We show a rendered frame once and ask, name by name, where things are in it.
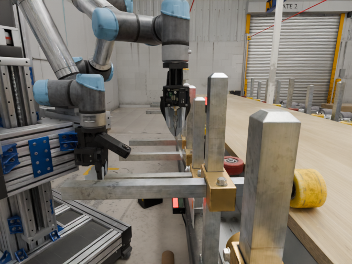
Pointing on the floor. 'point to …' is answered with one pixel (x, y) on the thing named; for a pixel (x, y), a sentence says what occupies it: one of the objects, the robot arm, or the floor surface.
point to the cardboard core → (167, 257)
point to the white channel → (274, 51)
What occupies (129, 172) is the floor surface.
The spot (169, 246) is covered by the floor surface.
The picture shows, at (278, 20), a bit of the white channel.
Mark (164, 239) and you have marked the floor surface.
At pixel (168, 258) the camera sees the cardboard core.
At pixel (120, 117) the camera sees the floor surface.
